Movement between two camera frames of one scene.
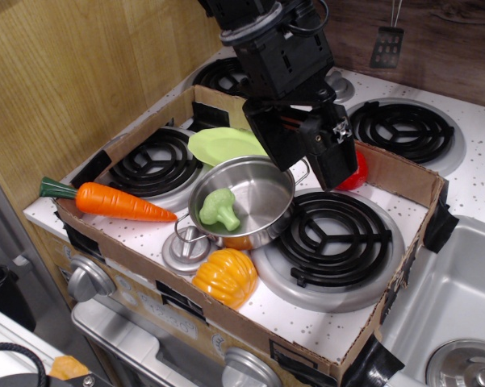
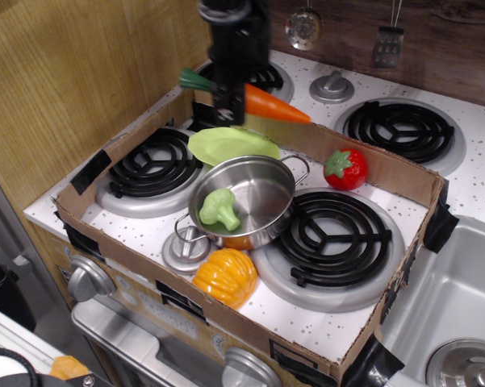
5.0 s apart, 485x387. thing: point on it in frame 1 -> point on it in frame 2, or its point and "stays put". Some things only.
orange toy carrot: (103, 199) -> (256, 101)
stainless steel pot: (264, 201) stays put
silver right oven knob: (242, 368) stays put
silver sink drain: (464, 363) stays put
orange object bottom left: (67, 367) stays put
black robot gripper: (287, 55) -> (240, 33)
